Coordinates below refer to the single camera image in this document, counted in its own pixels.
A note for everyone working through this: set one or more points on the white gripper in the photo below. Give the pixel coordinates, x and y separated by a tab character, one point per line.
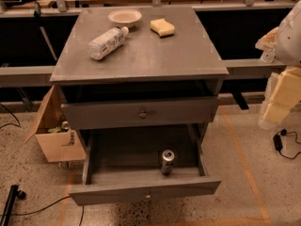
290	40

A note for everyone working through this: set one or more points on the silver redbull can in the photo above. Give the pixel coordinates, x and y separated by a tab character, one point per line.
167	157

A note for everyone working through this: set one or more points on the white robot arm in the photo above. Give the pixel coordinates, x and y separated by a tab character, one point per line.
288	45

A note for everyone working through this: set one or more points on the grey wooden drawer cabinet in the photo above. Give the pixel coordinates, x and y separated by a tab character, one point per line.
145	67

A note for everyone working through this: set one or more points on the closed grey upper drawer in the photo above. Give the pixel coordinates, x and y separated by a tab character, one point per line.
140	113

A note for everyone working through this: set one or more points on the open grey middle drawer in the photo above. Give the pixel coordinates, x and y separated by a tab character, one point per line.
124	165

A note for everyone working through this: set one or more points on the can inside cardboard box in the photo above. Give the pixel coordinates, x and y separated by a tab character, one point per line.
65	126

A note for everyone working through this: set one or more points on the yellow sponge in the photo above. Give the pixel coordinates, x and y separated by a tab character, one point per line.
162	27

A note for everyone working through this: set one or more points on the white ceramic bowl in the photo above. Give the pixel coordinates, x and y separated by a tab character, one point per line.
125	17

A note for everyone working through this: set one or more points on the clear plastic bottle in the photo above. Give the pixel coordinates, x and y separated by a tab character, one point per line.
107	42

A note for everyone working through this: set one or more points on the cardboard box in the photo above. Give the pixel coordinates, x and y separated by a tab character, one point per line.
57	146

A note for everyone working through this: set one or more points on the black stand base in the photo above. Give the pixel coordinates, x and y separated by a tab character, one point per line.
14	193

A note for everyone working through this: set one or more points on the black power adapter with cable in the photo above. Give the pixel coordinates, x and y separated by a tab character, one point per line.
279	141

